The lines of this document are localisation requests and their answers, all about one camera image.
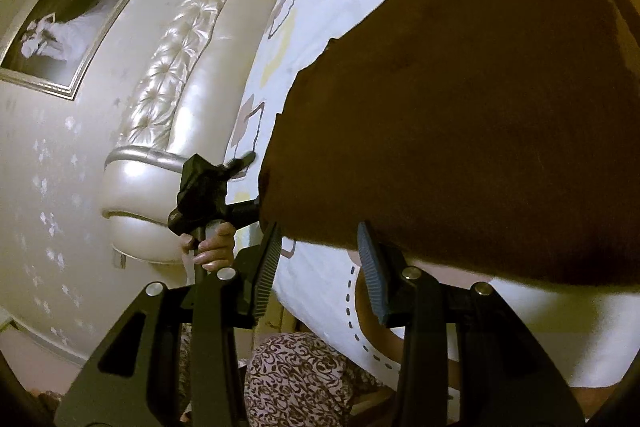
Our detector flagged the brown plaid knit sweater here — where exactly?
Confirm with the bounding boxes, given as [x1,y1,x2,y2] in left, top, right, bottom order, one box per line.
[259,0,639,286]

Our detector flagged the person's left hand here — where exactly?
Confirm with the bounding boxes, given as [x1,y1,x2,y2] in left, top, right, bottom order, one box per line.
[180,222,235,273]

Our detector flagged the floral patterned pajama trousers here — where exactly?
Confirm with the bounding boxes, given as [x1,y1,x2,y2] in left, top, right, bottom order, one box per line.
[177,323,396,427]

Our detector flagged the cream tufted leather headboard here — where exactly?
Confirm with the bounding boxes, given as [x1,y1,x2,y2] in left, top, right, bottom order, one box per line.
[101,0,277,265]

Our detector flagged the framed wedding photo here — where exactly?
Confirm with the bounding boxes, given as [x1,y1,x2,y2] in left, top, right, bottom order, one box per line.
[1,0,130,101]

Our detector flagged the white patterned bed sheet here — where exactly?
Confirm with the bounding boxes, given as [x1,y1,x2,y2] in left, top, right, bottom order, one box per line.
[228,0,639,389]

